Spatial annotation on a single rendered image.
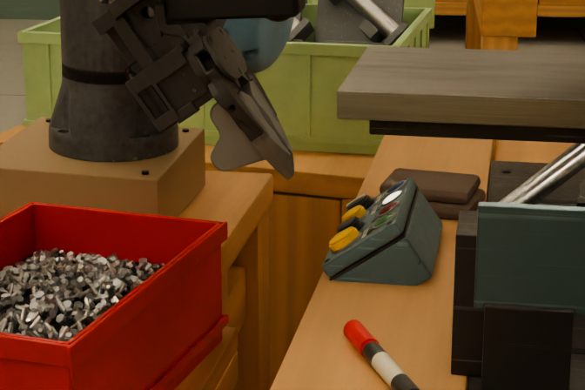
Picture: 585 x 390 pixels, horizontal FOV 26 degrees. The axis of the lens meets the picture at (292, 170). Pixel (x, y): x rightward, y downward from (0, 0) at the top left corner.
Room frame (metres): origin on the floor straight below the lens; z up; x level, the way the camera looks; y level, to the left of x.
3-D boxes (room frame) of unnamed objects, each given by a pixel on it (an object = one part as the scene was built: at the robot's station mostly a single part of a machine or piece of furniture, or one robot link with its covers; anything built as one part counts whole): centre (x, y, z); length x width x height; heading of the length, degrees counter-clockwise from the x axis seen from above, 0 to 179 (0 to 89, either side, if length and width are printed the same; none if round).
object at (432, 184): (1.26, -0.14, 0.91); 0.10 x 0.08 x 0.03; 70
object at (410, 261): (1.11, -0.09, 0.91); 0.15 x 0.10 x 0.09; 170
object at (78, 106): (1.44, 0.21, 0.97); 0.15 x 0.15 x 0.10
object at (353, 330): (0.86, -0.06, 0.91); 0.13 x 0.02 x 0.02; 16
